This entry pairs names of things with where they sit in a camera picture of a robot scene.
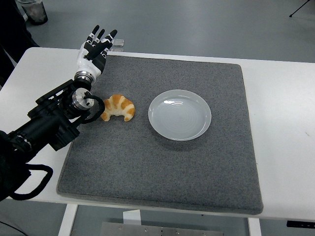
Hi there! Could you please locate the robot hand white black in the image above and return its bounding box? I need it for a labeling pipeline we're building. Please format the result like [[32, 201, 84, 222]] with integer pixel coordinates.
[[75, 24, 118, 77]]

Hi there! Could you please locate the croissant bread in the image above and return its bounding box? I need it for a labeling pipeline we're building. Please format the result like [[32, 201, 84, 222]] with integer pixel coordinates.
[[100, 94, 136, 122]]

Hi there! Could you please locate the white round plate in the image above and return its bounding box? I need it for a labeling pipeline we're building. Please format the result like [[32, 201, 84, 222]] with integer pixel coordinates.
[[148, 89, 213, 142]]

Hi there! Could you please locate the grey metal plate with screws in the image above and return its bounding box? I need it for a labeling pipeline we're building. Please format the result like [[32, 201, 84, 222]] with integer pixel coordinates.
[[100, 222, 205, 236]]

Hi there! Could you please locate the dark waste bin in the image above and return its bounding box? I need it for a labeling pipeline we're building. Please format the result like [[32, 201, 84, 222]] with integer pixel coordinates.
[[18, 0, 48, 26]]

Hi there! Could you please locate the grey felt mat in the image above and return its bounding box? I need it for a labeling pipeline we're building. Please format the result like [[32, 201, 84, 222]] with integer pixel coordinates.
[[56, 54, 264, 215]]

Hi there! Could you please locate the white table leg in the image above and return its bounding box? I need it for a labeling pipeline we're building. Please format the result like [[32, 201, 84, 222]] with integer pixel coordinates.
[[248, 217, 262, 236], [57, 204, 78, 236]]

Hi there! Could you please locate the black tripod leg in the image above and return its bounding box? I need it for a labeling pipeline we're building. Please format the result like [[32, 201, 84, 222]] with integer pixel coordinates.
[[288, 0, 311, 18]]

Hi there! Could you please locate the black table control panel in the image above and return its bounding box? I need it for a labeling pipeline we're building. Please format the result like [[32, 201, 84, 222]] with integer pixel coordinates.
[[286, 220, 315, 228]]

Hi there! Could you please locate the thin black floor cable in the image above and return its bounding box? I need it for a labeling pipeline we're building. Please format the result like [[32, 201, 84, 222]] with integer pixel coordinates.
[[0, 221, 21, 236]]

